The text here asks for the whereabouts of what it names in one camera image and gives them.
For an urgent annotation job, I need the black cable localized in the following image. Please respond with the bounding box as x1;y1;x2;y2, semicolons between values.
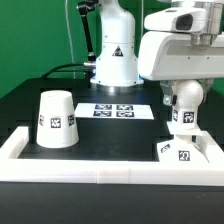
40;61;98;80

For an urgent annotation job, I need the white lamp shade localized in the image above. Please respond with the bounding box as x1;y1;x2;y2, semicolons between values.
36;90;79;149

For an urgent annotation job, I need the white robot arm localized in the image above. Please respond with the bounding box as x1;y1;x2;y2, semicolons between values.
92;0;224;105

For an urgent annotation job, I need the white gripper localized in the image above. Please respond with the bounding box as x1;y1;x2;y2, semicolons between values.
138;31;224;106

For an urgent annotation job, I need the white U-shaped fence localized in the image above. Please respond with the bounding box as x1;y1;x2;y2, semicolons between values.
0;126;224;186

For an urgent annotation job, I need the white marker sheet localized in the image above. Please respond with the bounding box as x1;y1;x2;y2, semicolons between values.
75;103;154;120

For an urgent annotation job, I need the white lamp base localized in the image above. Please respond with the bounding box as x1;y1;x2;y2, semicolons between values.
155;121;212;164

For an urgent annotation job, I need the white lamp bulb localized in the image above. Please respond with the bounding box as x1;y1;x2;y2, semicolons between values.
172;80;203;130

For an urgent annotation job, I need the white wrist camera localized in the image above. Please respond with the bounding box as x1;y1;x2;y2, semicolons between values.
144;7;207;33

